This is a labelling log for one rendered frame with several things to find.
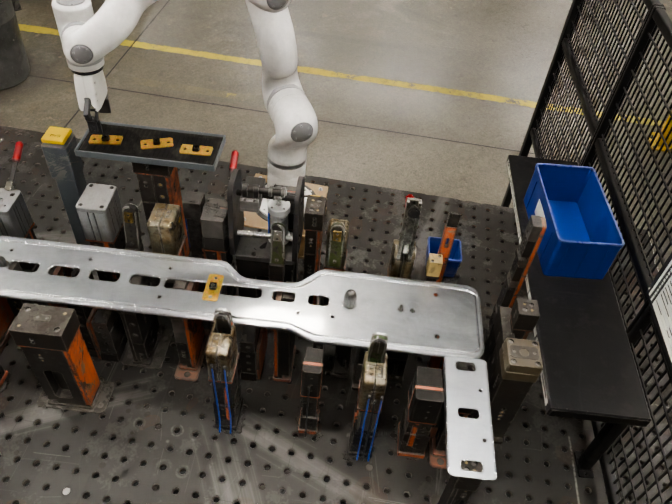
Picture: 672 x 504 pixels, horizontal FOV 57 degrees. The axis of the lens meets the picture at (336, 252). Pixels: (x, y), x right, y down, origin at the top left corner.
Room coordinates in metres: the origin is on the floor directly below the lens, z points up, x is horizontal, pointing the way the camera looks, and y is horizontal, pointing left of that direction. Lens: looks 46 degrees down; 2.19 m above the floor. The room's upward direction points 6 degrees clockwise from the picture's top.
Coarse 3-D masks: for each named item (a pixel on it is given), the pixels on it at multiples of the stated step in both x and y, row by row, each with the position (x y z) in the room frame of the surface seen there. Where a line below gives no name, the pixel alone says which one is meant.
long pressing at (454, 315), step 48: (0, 240) 1.06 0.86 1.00; (0, 288) 0.91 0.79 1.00; (48, 288) 0.92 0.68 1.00; (96, 288) 0.93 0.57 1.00; (144, 288) 0.95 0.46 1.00; (288, 288) 0.99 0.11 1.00; (336, 288) 1.01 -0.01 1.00; (384, 288) 1.02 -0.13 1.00; (432, 288) 1.04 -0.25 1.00; (336, 336) 0.86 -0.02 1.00; (432, 336) 0.89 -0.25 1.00; (480, 336) 0.90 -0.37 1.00
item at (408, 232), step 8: (408, 200) 1.12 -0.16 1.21; (416, 200) 1.13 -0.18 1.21; (408, 208) 1.11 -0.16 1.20; (416, 208) 1.09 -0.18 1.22; (408, 216) 1.12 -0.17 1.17; (416, 216) 1.08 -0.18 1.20; (408, 224) 1.11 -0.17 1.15; (416, 224) 1.10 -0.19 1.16; (408, 232) 1.11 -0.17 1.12; (400, 240) 1.10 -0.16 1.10; (408, 240) 1.11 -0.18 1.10; (400, 248) 1.09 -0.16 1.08; (400, 256) 1.09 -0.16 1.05; (408, 256) 1.09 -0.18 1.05
